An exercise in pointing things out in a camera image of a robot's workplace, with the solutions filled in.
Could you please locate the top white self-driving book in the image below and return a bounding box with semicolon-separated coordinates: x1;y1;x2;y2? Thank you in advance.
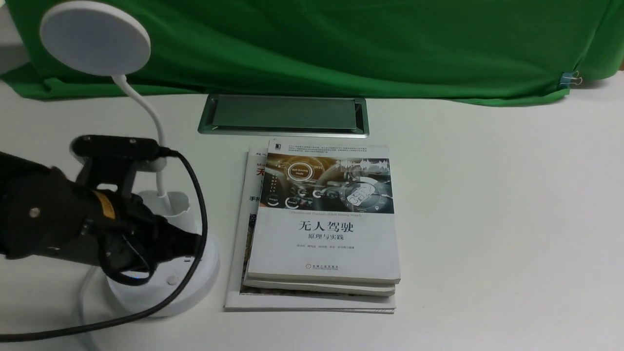
247;139;401;285

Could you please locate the white desk lamp socket base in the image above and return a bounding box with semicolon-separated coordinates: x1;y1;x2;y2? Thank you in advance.
39;0;220;318

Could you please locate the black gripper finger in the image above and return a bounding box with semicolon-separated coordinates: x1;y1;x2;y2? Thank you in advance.
163;225;204;260

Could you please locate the blue binder clip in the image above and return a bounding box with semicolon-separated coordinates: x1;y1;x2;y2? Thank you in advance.
559;71;583;89

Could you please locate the middle white book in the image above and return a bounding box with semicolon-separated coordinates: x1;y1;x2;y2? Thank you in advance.
243;212;396;297

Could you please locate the silver desk cable grommet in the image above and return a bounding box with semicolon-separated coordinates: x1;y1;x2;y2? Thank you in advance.
197;93;370;138

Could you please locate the bottom thin white magazine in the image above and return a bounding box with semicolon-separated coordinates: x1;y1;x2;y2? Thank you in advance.
224;147;396;314

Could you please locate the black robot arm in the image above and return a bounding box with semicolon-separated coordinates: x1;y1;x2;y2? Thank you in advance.
1;153;200;285

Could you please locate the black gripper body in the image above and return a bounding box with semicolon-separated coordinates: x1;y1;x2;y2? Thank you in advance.
95;191;158;278

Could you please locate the black camera cable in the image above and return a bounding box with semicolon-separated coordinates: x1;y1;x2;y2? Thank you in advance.
0;149;209;343

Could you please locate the green backdrop cloth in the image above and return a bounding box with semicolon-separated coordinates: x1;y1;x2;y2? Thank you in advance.
0;0;624;107

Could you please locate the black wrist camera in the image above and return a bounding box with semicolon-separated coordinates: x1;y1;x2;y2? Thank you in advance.
70;134;167;198

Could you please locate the white lamp power cable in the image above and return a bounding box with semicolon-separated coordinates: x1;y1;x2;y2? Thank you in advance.
78;266;100;351

